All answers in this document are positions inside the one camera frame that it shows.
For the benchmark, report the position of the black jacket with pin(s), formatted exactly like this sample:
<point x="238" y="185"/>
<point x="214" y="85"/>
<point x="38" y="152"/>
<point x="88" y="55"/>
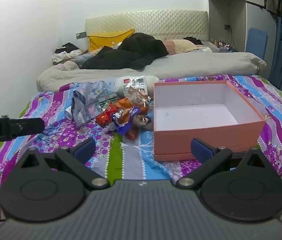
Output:
<point x="131" y="52"/>

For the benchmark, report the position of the pale blue floral plastic bag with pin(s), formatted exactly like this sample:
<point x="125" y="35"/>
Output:
<point x="83" y="100"/>

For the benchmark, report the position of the small dark cloth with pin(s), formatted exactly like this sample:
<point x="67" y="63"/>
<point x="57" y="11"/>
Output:
<point x="193" y="40"/>

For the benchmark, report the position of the pink cardboard box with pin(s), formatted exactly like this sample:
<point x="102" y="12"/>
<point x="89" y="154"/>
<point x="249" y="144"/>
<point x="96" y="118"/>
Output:
<point x="231" y="137"/>

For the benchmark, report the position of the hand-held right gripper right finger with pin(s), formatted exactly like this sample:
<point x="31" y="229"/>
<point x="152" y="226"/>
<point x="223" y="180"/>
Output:
<point x="201" y="150"/>

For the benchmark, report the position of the black wall plug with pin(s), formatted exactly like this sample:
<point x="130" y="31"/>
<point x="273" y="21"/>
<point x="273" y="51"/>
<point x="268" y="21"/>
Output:
<point x="227" y="26"/>

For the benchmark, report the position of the white plush toy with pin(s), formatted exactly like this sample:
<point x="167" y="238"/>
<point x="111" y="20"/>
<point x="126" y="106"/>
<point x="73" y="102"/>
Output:
<point x="153" y="78"/>

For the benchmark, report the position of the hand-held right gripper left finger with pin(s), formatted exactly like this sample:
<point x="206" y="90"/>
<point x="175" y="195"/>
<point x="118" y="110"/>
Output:
<point x="84" y="146"/>

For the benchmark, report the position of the blue purple snack packet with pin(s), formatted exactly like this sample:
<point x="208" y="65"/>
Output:
<point x="124" y="116"/>

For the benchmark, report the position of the clear white red-label packet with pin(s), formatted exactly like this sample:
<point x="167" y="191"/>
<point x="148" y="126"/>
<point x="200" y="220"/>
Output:
<point x="136" y="83"/>

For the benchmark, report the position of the cream and pink pillow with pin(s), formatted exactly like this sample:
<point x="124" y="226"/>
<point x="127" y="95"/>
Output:
<point x="183" y="46"/>

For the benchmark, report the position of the cream quilted headboard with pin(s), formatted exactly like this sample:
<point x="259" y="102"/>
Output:
<point x="168" y="25"/>

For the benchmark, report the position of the green white snack packet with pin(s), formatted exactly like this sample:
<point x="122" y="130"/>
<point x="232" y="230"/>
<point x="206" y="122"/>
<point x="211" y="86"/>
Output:
<point x="107" y="102"/>

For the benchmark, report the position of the blue padded board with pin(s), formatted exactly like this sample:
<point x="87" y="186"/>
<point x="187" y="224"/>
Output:
<point x="257" y="42"/>

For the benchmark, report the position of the floral striped bedsheet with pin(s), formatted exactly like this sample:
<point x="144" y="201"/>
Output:
<point x="128" y="155"/>

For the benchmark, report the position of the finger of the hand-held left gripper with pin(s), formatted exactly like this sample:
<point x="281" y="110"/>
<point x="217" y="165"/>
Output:
<point x="31" y="126"/>

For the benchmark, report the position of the pile of snack packets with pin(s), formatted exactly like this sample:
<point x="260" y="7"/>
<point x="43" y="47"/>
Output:
<point x="131" y="102"/>

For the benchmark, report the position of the grey duvet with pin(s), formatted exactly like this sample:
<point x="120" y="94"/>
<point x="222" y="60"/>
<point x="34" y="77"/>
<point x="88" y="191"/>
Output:
<point x="193" y="65"/>

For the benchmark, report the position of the heap of crumpled clothes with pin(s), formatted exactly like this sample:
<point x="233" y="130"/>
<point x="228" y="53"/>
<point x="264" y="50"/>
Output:
<point x="64" y="52"/>

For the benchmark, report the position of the yellow pillow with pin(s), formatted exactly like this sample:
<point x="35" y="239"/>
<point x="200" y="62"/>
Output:
<point x="103" y="41"/>

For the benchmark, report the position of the row of small bottles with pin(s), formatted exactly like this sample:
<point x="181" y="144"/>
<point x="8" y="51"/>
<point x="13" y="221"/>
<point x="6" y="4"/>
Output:
<point x="222" y="45"/>

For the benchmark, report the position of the grey wall socket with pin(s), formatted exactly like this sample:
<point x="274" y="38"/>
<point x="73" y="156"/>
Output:
<point x="81" y="35"/>

